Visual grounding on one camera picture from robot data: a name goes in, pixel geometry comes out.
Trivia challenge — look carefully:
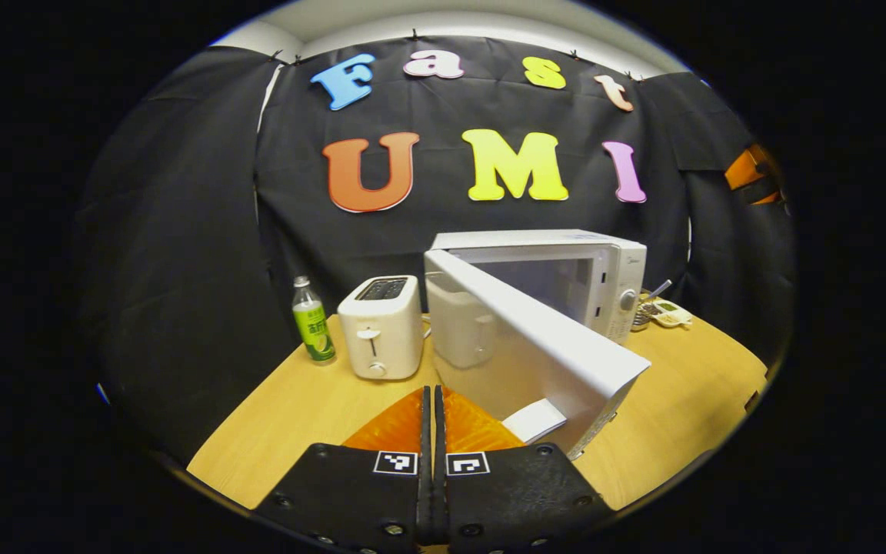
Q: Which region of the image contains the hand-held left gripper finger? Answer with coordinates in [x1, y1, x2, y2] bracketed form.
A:
[255, 385, 433, 554]
[434, 385, 617, 554]

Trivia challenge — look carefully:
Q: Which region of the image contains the white microwave oven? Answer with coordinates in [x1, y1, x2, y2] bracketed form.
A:
[422, 229, 651, 461]

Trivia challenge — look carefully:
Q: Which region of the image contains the white toaster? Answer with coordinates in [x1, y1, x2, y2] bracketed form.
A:
[337, 275, 425, 381]

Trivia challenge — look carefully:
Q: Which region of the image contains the green drink bottle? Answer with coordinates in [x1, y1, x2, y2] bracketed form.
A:
[291, 275, 338, 364]

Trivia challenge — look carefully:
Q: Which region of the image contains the white divided condiment tray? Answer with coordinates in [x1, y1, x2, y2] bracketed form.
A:
[649, 299, 694, 329]

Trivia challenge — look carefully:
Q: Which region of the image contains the metal wire utensil basket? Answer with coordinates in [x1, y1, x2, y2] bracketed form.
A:
[631, 291, 655, 333]

